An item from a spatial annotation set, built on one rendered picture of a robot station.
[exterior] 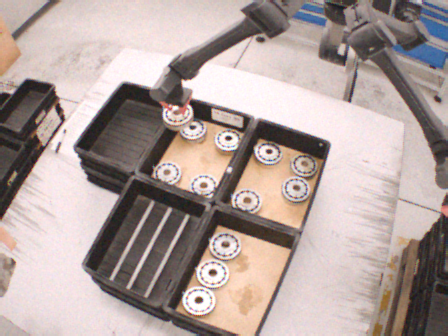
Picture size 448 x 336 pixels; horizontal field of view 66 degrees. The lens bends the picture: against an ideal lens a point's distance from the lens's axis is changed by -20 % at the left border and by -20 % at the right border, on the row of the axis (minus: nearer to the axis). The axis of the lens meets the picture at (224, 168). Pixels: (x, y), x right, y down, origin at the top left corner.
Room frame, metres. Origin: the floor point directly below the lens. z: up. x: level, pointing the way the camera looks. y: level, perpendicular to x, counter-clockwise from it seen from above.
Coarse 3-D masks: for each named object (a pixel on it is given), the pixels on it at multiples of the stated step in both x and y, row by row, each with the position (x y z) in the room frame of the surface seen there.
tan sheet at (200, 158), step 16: (208, 128) 1.09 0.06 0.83; (224, 128) 1.09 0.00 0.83; (176, 144) 1.01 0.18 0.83; (192, 144) 1.01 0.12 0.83; (208, 144) 1.01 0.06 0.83; (176, 160) 0.94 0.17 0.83; (192, 160) 0.94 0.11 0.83; (208, 160) 0.94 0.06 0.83; (224, 160) 0.94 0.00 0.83; (192, 176) 0.87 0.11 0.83
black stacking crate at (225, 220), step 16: (208, 224) 0.62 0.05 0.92; (224, 224) 0.66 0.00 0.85; (240, 224) 0.64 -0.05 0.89; (208, 240) 0.61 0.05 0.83; (272, 240) 0.60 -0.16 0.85; (288, 240) 0.58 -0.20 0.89; (192, 256) 0.51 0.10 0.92; (192, 272) 0.49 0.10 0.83; (176, 288) 0.40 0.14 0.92; (176, 304) 0.37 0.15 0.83; (176, 320) 0.31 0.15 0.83
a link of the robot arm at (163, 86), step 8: (176, 56) 0.97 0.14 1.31; (168, 64) 0.96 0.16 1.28; (168, 72) 0.93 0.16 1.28; (176, 72) 0.94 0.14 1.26; (160, 80) 0.92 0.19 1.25; (168, 80) 0.91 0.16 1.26; (176, 80) 0.92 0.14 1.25; (184, 80) 0.94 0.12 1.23; (152, 88) 0.89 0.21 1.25; (160, 88) 0.88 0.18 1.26; (168, 88) 0.88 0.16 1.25; (152, 96) 0.89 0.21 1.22; (160, 96) 0.88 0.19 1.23
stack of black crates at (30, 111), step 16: (32, 80) 1.76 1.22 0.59; (16, 96) 1.67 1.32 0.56; (32, 96) 1.72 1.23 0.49; (48, 96) 1.61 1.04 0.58; (0, 112) 1.51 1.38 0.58; (16, 112) 1.59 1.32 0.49; (32, 112) 1.47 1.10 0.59; (48, 112) 1.57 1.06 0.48; (0, 128) 1.41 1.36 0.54; (16, 128) 1.45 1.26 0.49; (32, 128) 1.43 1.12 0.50; (32, 144) 1.38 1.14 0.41; (48, 144) 1.48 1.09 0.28; (32, 160) 1.34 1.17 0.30
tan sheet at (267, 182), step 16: (288, 160) 0.93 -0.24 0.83; (320, 160) 0.93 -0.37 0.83; (256, 176) 0.86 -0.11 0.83; (272, 176) 0.86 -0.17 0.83; (288, 176) 0.86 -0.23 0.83; (272, 192) 0.80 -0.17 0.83; (272, 208) 0.73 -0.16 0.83; (288, 208) 0.73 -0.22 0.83; (304, 208) 0.73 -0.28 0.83; (288, 224) 0.67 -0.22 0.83
